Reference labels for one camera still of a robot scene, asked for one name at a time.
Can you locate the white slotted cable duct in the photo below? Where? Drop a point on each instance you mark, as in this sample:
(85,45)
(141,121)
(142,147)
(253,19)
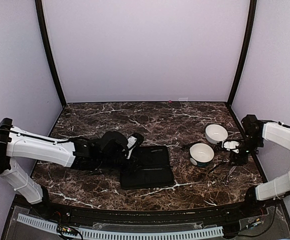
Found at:
(104,231)

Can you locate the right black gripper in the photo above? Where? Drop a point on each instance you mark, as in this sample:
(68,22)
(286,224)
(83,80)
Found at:
(240,160)

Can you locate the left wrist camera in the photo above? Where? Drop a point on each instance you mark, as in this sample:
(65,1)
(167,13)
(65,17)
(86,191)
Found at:
(114,143)

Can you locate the left black frame post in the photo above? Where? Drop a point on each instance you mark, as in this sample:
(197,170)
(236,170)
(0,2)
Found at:
(48,51)

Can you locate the silver scissors right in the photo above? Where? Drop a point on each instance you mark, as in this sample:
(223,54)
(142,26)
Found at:
(227,176)

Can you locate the plain white bowl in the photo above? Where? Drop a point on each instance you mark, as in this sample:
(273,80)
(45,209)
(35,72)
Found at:
(215,133)

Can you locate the black hair clip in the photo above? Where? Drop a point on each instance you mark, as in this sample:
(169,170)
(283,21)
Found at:
(218,165)
(189,145)

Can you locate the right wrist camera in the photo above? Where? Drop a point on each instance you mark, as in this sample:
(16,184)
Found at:
(250,125)

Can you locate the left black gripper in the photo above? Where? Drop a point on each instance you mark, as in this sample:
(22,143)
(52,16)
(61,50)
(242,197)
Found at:
(127,152)

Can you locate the black front rail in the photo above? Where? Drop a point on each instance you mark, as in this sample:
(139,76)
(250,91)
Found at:
(227,215)

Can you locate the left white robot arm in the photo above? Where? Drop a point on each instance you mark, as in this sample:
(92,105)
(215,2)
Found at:
(74,153)

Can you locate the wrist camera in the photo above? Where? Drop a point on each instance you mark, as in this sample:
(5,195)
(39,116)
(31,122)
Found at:
(114,143)
(250,125)

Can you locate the right black frame post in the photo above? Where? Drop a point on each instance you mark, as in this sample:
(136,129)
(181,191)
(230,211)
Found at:
(243,52)

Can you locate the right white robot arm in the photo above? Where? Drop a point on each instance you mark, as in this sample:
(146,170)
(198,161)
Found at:
(279,134)

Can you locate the black zippered tool case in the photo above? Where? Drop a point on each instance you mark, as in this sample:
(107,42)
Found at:
(151,169)

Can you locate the black frame post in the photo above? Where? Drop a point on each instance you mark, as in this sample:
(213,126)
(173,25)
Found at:
(48,51)
(243,52)

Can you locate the white and teal bowl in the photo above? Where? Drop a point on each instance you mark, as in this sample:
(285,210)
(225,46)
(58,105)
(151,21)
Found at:
(201,155)

